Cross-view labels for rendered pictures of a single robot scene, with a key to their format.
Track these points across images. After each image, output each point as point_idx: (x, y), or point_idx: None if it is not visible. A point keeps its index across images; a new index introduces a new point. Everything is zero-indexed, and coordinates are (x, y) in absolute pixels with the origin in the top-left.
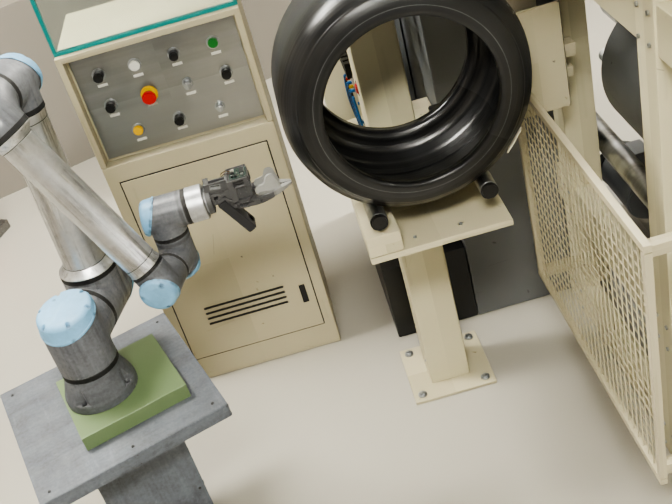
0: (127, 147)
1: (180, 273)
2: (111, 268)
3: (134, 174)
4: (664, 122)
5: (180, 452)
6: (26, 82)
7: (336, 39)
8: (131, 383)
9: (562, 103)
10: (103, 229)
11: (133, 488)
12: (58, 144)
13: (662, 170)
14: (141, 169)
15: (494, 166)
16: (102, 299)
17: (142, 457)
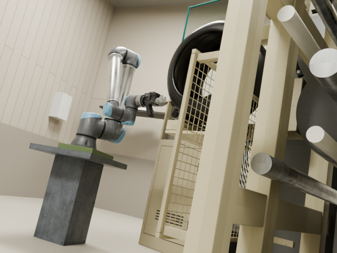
0: (171, 137)
1: (117, 109)
2: (115, 120)
3: (166, 144)
4: (268, 53)
5: (76, 178)
6: (131, 55)
7: (190, 35)
8: (86, 145)
9: (292, 128)
10: (110, 84)
11: (58, 179)
12: (129, 78)
13: (262, 81)
14: (168, 143)
15: (282, 197)
16: (104, 122)
17: (59, 150)
